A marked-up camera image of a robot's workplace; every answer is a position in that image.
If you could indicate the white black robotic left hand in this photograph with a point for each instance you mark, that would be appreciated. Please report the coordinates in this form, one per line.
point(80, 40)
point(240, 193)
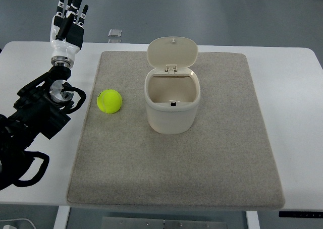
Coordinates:
point(67, 31)

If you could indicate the yellow-green tennis ball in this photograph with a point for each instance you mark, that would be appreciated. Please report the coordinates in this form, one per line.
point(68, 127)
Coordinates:
point(109, 101)

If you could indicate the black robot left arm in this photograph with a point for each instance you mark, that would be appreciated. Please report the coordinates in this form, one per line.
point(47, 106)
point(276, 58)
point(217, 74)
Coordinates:
point(43, 108)

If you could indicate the silver floor socket plate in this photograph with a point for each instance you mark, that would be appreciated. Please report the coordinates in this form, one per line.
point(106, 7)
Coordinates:
point(115, 33)

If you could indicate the beige plastic bin with lid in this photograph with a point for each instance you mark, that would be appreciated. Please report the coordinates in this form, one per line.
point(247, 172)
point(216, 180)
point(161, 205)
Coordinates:
point(171, 88)

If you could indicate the white left table leg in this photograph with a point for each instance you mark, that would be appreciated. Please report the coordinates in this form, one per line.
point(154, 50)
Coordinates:
point(62, 217)

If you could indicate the white table leg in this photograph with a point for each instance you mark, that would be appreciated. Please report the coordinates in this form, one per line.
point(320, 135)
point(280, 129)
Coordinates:
point(62, 217)
point(252, 220)

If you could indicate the grey felt mat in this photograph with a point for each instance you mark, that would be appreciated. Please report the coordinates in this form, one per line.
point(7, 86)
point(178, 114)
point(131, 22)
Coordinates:
point(224, 161)

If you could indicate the white right table leg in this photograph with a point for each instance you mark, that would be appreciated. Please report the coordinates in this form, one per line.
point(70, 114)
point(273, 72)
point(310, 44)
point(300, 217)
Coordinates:
point(252, 220)

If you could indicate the black table control panel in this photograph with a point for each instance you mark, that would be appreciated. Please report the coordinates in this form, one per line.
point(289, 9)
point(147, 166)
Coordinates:
point(301, 214)

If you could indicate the grey metal base plate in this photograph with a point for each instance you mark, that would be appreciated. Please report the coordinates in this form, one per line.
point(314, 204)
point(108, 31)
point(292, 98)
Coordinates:
point(145, 223)

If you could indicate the white charger with cable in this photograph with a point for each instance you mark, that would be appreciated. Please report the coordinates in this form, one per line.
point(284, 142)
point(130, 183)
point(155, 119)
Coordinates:
point(17, 223)

